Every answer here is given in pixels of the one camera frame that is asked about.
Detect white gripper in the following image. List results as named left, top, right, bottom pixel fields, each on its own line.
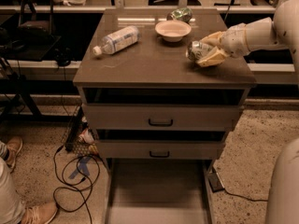
left=196, top=23, right=249, bottom=67

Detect green white 7up can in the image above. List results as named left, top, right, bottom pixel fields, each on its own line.
left=186, top=41, right=213, bottom=62

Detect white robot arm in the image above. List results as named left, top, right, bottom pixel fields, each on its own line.
left=197, top=0, right=299, bottom=224

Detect grey drawer cabinet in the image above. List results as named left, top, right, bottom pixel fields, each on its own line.
left=74, top=8, right=255, bottom=224

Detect middle drawer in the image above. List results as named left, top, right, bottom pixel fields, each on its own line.
left=96, top=141, right=225, bottom=160

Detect top drawer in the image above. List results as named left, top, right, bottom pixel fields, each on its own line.
left=82, top=105, right=242, bottom=131

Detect open bottom drawer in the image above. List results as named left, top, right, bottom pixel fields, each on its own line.
left=105, top=160, right=215, bottom=224

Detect white bowl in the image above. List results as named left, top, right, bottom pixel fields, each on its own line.
left=155, top=21, right=192, bottom=42

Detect clear plastic water bottle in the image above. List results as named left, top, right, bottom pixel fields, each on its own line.
left=93, top=25, right=140, bottom=56

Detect black power adapter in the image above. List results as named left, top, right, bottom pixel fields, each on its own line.
left=207, top=173, right=224, bottom=192

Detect black headphones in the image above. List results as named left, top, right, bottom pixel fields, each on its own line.
left=54, top=48, right=72, bottom=67

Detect blue tape cross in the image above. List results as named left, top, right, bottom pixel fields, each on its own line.
left=69, top=156, right=91, bottom=179

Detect black bag on shelf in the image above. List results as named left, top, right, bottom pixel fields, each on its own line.
left=17, top=0, right=54, bottom=45

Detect tan shoe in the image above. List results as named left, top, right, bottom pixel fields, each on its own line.
left=21, top=202, right=58, bottom=224
left=6, top=136, right=23, bottom=171

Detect person leg light trousers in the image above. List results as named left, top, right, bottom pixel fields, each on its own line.
left=0, top=141, right=26, bottom=224

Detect wire mesh basket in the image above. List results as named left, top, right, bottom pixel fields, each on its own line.
left=62, top=106, right=88, bottom=152

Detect black cable on floor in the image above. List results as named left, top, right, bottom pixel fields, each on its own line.
left=51, top=145, right=101, bottom=224

